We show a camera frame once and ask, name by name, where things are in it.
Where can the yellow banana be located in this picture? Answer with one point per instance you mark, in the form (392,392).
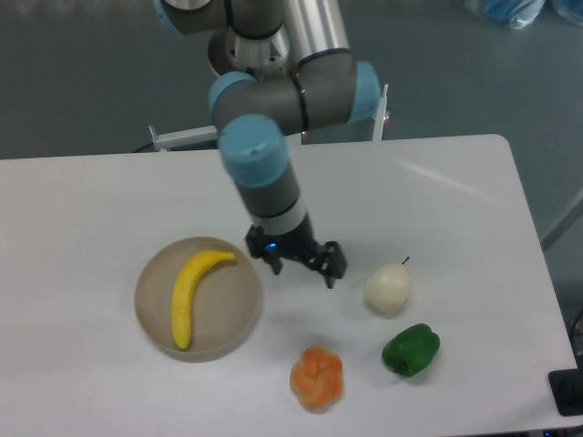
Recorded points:
(183,292)

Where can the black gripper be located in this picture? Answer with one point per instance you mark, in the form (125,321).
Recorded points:
(300,246)

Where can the beige round plate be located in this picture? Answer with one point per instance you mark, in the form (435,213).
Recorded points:
(226,304)

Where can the clear plastic bag corner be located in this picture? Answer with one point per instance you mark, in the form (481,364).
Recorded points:
(570,10)

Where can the white upright bar right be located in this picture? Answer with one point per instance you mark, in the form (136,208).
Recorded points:
(381,116)

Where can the black device at edge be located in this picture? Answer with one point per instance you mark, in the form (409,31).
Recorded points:
(566,387)

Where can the orange knotted bread roll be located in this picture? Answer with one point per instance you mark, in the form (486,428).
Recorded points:
(316,379)

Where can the blue plastic bag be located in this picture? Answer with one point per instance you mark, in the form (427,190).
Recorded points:
(511,14)

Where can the white bracket bar left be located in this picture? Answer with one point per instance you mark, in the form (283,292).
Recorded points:
(195,139)

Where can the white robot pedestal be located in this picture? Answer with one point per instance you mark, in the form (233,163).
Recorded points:
(255,76)

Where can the green bell pepper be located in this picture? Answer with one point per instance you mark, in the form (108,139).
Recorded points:
(412,350)

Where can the white pear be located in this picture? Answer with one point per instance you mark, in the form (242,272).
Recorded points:
(387,290)

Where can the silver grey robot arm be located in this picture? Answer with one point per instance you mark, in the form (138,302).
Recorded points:
(337,89)

